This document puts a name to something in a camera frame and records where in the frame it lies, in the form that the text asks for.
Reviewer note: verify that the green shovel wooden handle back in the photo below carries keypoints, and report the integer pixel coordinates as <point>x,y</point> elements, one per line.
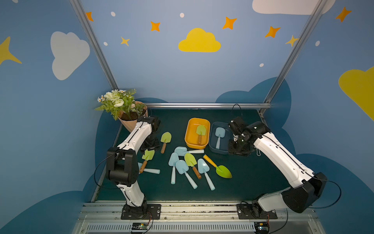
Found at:
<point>165,138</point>

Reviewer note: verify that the blue shovel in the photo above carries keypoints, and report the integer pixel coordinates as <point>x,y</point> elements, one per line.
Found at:
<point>203,168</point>
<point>153,171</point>
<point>220,133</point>
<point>172,161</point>
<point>182,169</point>

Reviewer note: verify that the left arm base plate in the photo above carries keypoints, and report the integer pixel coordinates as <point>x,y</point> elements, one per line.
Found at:
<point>152,211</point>

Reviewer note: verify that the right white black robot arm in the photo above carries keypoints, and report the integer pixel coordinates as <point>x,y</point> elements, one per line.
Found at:
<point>305,186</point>

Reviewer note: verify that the green trowel yellow handle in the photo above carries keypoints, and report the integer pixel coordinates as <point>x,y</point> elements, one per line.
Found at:
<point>221,170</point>

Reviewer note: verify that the aluminium front rail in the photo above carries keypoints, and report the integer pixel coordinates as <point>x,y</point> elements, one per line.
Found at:
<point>192,217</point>

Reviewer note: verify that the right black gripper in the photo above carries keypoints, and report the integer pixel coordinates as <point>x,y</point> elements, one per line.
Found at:
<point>236,149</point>

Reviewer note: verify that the terracotta pot with flowers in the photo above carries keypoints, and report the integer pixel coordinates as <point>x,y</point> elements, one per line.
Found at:
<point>122,106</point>

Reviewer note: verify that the yellow storage box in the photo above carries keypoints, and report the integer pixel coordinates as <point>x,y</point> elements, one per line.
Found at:
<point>192,138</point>

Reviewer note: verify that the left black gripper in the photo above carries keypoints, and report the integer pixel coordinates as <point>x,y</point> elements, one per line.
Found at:
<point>150,143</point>

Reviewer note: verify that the green shovel wooden handle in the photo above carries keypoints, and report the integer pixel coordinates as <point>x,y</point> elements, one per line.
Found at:
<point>148,155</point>
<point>165,138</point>
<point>200,131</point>
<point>191,162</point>

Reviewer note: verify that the blue shovel lying sideways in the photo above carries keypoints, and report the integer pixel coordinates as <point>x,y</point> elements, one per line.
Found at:
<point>181,151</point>

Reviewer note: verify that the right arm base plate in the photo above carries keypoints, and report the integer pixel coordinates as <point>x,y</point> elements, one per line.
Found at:
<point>246,210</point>

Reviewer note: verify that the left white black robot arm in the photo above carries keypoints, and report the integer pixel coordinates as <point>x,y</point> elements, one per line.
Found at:
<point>122,162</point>

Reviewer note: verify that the controller board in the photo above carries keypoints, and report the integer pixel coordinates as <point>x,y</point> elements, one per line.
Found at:
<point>139,227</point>
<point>261,228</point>

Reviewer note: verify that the left controller board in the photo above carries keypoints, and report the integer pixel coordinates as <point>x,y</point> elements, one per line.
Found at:
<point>139,227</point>

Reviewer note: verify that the right controller board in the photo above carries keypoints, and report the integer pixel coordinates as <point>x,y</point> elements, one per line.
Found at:
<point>261,228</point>

